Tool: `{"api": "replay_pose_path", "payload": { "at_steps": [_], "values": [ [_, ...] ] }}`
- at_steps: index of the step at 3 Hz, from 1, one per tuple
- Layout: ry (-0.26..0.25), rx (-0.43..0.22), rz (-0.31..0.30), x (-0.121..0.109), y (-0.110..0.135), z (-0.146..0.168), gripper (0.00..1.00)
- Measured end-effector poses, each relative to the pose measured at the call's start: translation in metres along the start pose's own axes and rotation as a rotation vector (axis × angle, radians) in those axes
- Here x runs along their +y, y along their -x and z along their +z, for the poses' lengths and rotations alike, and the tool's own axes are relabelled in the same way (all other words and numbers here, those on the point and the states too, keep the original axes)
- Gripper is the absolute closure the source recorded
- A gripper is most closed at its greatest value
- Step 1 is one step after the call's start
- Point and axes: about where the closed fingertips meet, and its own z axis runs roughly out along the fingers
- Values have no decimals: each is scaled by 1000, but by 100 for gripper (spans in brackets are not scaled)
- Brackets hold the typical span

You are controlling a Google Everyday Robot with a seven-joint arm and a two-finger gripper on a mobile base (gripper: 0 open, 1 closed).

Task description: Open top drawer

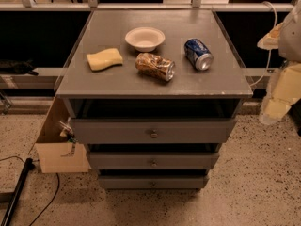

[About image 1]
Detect yellow sponge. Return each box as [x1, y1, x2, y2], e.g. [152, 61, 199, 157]
[87, 48, 123, 72]

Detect crumpled items in box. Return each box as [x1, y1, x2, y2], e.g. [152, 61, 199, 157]
[59, 119, 77, 157]

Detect grey drawer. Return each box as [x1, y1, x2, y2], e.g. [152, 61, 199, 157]
[88, 152, 219, 170]
[99, 176, 209, 189]
[71, 119, 236, 144]

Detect metal rail frame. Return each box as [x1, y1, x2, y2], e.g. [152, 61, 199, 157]
[0, 0, 300, 11]

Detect grey bottom drawer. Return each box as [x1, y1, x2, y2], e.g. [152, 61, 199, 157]
[99, 176, 209, 189]

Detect black floor cable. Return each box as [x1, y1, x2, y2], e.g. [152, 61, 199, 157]
[0, 155, 61, 226]

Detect white bowl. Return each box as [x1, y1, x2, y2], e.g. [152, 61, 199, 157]
[125, 27, 166, 52]

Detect white hanging cable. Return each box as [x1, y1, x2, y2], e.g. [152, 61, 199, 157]
[249, 0, 279, 88]

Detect grey drawer cabinet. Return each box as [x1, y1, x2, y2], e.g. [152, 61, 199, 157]
[56, 9, 252, 177]

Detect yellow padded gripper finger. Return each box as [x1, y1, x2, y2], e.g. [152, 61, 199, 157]
[259, 61, 301, 125]
[257, 23, 283, 50]

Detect grey top drawer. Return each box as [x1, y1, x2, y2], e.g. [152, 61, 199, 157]
[71, 119, 236, 144]

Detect blue soda can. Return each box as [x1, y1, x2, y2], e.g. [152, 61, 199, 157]
[184, 39, 214, 71]

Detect crushed brown can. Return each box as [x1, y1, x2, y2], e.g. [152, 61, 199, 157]
[135, 53, 175, 82]

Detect cardboard box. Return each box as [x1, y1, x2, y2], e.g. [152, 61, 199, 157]
[35, 98, 90, 173]

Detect black bar on floor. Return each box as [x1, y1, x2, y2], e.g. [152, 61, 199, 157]
[0, 158, 35, 226]

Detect grey middle drawer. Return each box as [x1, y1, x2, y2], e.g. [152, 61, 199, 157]
[88, 152, 219, 170]

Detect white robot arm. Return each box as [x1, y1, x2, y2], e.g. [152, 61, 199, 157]
[257, 2, 301, 125]

